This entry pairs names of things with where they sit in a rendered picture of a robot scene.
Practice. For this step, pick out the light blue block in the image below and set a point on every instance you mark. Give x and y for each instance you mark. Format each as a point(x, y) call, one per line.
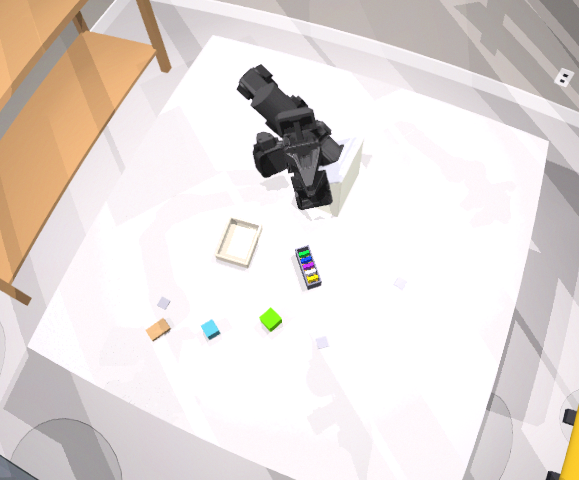
point(210, 329)

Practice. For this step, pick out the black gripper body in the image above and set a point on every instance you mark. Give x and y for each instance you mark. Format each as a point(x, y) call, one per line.
point(299, 126)

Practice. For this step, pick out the lime green cube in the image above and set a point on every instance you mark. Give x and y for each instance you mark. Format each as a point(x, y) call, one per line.
point(270, 319)

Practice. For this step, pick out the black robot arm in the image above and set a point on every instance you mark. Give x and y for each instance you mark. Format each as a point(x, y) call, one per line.
point(269, 100)

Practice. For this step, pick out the tan rectangular block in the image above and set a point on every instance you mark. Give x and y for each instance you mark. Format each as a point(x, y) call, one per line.
point(158, 329)

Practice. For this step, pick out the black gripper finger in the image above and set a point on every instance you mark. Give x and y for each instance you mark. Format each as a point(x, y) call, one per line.
point(321, 179)
point(306, 157)

